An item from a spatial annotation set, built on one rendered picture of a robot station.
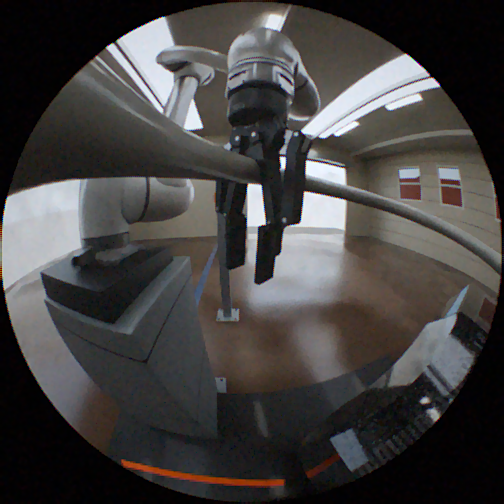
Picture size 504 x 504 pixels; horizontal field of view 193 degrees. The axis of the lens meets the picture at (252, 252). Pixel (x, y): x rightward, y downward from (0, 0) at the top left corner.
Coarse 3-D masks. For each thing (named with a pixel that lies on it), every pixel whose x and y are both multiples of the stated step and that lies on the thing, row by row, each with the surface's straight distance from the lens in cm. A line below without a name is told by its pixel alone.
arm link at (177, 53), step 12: (168, 48) 73; (180, 48) 63; (192, 48) 59; (168, 60) 69; (180, 60) 64; (192, 60) 57; (204, 60) 54; (216, 60) 52; (228, 72) 52; (312, 84) 37; (300, 96) 35; (312, 96) 37; (300, 108) 38; (312, 108) 40
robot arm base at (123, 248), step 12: (84, 240) 44; (96, 240) 41; (108, 240) 41; (120, 240) 42; (84, 252) 40; (96, 252) 41; (108, 252) 40; (120, 252) 41; (132, 252) 46; (84, 264) 40; (96, 264) 41; (108, 264) 37
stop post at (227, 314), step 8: (224, 224) 127; (224, 232) 128; (224, 240) 129; (224, 248) 130; (224, 256) 132; (224, 264) 134; (224, 272) 136; (224, 280) 139; (224, 288) 142; (224, 296) 146; (224, 304) 150; (224, 312) 155; (232, 312) 164; (216, 320) 155; (224, 320) 154; (232, 320) 153
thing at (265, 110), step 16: (240, 96) 21; (256, 96) 20; (272, 96) 20; (240, 112) 20; (256, 112) 19; (272, 112) 19; (288, 112) 22; (240, 128) 22; (256, 128) 20; (272, 128) 19; (288, 128) 20; (272, 144) 18
